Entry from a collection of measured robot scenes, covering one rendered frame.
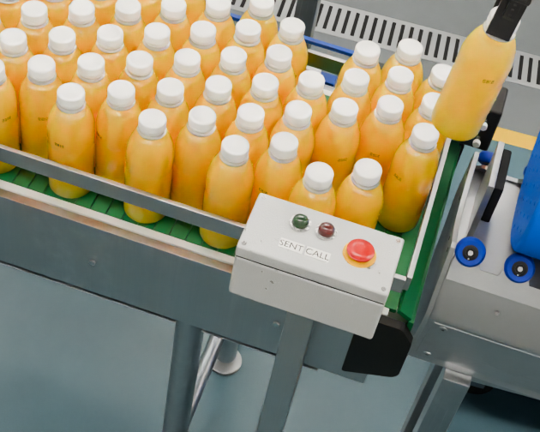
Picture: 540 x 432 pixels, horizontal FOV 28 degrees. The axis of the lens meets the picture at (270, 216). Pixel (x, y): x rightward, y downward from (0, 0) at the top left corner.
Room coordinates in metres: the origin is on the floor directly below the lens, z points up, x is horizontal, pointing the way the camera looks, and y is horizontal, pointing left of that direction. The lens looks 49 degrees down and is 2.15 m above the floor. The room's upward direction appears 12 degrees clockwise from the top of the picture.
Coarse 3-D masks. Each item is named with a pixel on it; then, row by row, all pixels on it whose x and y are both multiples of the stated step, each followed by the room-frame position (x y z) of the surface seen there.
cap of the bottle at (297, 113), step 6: (294, 102) 1.14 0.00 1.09; (300, 102) 1.15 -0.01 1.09; (288, 108) 1.13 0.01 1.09; (294, 108) 1.13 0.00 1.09; (300, 108) 1.14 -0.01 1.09; (306, 108) 1.14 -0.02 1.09; (288, 114) 1.12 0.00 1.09; (294, 114) 1.12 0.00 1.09; (300, 114) 1.12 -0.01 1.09; (306, 114) 1.13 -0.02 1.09; (288, 120) 1.12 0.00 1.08; (294, 120) 1.11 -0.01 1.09; (300, 120) 1.11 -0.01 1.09; (306, 120) 1.12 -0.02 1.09; (294, 126) 1.11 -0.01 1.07; (300, 126) 1.12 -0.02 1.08
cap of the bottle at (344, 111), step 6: (336, 102) 1.16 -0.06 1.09; (342, 102) 1.17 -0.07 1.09; (348, 102) 1.17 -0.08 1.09; (354, 102) 1.17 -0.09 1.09; (336, 108) 1.15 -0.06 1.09; (342, 108) 1.15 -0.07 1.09; (348, 108) 1.16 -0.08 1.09; (354, 108) 1.16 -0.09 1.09; (336, 114) 1.14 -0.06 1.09; (342, 114) 1.14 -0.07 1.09; (348, 114) 1.14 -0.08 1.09; (354, 114) 1.15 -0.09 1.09; (336, 120) 1.14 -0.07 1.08; (342, 120) 1.14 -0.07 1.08; (348, 120) 1.14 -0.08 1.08; (354, 120) 1.15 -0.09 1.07
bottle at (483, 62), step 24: (480, 48) 1.06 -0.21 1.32; (504, 48) 1.06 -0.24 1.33; (456, 72) 1.07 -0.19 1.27; (480, 72) 1.05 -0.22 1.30; (504, 72) 1.05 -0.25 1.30; (456, 96) 1.05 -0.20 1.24; (480, 96) 1.05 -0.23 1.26; (432, 120) 1.07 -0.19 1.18; (456, 120) 1.05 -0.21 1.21; (480, 120) 1.06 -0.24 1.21
